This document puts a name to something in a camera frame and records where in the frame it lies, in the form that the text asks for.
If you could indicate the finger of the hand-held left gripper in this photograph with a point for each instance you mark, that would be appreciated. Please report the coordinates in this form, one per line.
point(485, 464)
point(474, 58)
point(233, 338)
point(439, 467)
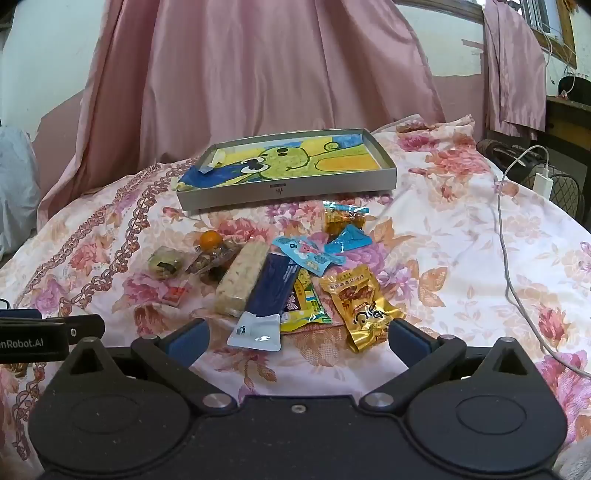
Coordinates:
point(21, 314)
point(87, 330)

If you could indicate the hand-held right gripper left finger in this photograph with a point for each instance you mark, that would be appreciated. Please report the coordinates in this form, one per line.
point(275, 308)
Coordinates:
point(189, 344)

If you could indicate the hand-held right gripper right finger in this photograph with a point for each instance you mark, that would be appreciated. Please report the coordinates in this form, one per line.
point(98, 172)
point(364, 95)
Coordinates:
point(406, 344)

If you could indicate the gold snack packet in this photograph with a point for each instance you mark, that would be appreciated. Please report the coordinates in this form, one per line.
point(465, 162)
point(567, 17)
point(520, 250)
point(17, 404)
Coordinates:
point(364, 309)

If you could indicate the white nougat bar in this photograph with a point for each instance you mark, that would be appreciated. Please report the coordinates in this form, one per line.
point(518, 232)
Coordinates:
point(240, 281)

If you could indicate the round cookie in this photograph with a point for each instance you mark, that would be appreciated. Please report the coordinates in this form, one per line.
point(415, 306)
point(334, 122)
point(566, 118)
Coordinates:
point(164, 263)

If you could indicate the clear nut snack pack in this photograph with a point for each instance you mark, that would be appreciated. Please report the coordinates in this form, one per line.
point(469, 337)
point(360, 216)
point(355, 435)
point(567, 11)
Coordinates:
point(207, 261)

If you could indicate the dark blue stick packet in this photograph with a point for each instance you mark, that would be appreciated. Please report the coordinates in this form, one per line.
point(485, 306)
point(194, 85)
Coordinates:
point(268, 290)

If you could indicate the orange mandarin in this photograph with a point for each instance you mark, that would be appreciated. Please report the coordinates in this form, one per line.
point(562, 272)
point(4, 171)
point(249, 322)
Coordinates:
point(209, 238)

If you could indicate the yellow green snack packet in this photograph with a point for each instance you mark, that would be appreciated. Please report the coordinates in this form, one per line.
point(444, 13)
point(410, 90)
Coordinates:
point(302, 314)

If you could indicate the small plain blue packet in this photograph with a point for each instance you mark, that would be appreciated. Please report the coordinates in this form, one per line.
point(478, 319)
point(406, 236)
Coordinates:
point(351, 237)

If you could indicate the light blue cartoon packet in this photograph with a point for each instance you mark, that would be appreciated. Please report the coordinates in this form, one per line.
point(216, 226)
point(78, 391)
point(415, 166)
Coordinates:
point(304, 254)

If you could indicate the orange pickle snack packet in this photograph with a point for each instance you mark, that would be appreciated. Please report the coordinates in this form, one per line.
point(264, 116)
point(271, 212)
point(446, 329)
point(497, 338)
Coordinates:
point(341, 219)

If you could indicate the grey shallow box tray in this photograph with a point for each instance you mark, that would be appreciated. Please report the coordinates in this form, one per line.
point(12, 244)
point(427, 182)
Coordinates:
point(231, 198)

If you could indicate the small white sachet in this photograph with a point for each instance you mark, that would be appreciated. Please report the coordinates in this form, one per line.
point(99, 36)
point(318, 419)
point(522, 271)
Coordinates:
point(175, 294)

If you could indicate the floral blanket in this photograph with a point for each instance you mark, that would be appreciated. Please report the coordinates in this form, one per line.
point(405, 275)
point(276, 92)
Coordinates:
point(461, 240)

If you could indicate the white plastic bag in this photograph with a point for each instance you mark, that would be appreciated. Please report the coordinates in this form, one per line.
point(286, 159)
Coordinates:
point(16, 194)

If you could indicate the white charger adapter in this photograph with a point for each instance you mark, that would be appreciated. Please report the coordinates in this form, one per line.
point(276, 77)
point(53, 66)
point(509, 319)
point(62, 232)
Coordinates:
point(542, 181)

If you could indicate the dark quilted bag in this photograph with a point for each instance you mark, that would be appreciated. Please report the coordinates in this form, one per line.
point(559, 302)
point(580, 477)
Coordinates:
point(565, 194)

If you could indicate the wooden desk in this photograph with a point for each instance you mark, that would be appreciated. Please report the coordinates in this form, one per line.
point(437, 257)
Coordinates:
point(570, 115)

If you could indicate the large pink curtain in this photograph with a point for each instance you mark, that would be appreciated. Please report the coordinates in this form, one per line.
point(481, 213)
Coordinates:
point(277, 69)

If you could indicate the narrow pink curtain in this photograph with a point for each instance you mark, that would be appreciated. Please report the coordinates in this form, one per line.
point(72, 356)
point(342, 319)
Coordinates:
point(512, 69)

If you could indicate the wooden window frame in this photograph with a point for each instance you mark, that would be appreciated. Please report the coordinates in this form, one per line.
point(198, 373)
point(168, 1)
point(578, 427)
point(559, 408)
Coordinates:
point(561, 32)

